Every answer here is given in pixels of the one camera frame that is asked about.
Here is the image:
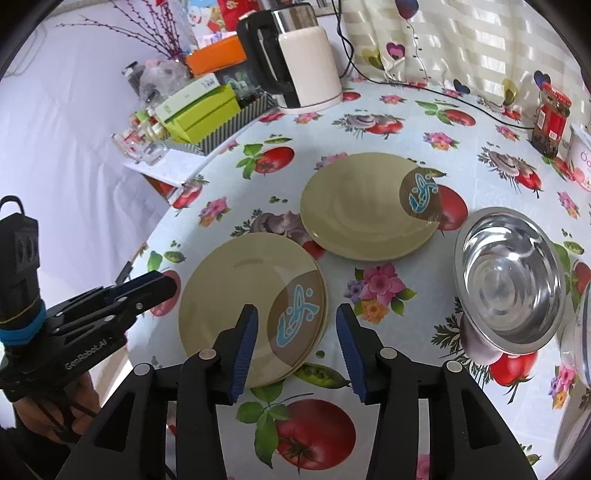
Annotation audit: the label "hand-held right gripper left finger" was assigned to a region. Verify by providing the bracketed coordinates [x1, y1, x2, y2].
[55, 304, 259, 480]

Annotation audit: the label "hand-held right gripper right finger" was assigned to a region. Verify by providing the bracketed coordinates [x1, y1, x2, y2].
[336, 304, 539, 480]

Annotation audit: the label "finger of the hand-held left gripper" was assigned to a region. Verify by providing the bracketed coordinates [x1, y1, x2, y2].
[107, 271, 163, 300]
[46, 273, 178, 337]

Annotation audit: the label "beige plate with blue motif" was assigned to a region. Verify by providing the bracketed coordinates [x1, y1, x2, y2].
[300, 152, 443, 261]
[178, 232, 324, 387]
[277, 256, 330, 385]

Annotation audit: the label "stainless steel bowl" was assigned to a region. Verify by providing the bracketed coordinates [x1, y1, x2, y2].
[454, 207, 568, 355]

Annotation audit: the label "person's left hand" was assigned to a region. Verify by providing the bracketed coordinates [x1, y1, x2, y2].
[14, 370, 101, 445]

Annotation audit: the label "white paper sheet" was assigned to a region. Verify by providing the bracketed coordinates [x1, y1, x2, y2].
[124, 150, 206, 190]

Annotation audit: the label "clear glass holder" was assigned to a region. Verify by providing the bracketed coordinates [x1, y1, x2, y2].
[112, 131, 169, 165]

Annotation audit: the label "floral printed tablecloth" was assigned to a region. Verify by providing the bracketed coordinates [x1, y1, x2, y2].
[122, 76, 591, 480]

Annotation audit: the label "white and green box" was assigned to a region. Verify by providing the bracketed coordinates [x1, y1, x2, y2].
[154, 74, 221, 116]

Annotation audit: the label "clear plastic bag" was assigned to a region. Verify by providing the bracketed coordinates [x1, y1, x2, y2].
[137, 59, 191, 104]

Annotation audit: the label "orange box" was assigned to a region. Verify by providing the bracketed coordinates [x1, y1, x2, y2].
[186, 36, 247, 77]

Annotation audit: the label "purple flower branches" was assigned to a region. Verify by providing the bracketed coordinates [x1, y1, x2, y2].
[55, 0, 190, 58]

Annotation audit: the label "red printed box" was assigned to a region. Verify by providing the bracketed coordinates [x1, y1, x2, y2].
[184, 0, 262, 49]

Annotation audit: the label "cream and black electric kettle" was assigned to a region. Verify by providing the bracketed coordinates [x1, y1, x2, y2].
[236, 2, 345, 115]

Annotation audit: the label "white yogurt tub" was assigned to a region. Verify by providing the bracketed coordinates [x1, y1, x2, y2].
[566, 122, 591, 192]

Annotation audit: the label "red label sauce jar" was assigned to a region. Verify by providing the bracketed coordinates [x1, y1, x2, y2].
[531, 82, 573, 158]

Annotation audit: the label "cream curtain with heart print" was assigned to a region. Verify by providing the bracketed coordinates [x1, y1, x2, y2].
[344, 0, 585, 121]

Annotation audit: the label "black power cable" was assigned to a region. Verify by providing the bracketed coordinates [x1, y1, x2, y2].
[335, 0, 539, 130]

